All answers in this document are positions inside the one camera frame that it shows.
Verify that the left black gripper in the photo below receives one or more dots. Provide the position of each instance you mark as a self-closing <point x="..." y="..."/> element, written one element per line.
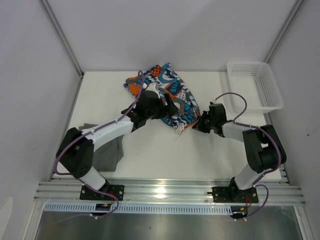
<point x="171" y="110"/>

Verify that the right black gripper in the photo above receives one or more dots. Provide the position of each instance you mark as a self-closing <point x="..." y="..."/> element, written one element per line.
<point x="199" y="126"/>

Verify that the colourful patterned shorts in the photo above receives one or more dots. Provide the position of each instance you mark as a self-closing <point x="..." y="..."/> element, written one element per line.
<point x="169" y="82"/>

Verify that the grey shorts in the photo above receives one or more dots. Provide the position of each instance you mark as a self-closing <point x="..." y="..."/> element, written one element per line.
<point x="108" y="148"/>

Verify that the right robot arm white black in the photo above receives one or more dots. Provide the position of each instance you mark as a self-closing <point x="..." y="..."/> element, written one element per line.
<point x="263" y="148"/>

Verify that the white plastic basket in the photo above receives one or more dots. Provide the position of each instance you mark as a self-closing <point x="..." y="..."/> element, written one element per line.
<point x="256" y="82"/>

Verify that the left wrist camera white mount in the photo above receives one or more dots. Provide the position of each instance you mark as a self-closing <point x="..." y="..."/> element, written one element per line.
<point x="153" y="87"/>

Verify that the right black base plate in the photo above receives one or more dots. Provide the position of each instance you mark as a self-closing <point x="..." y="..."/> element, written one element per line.
<point x="223" y="194"/>

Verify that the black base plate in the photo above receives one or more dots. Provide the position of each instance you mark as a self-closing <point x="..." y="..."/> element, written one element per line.
<point x="104" y="194"/>
<point x="223" y="194"/>

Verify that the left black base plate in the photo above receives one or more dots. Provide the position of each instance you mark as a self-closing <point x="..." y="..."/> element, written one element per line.
<point x="104" y="194"/>

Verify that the aluminium mounting rail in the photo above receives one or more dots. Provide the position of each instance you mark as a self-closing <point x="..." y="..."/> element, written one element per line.
<point x="167" y="191"/>

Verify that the white slotted cable duct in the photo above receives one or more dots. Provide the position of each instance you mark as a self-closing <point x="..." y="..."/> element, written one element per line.
<point x="207" y="209"/>

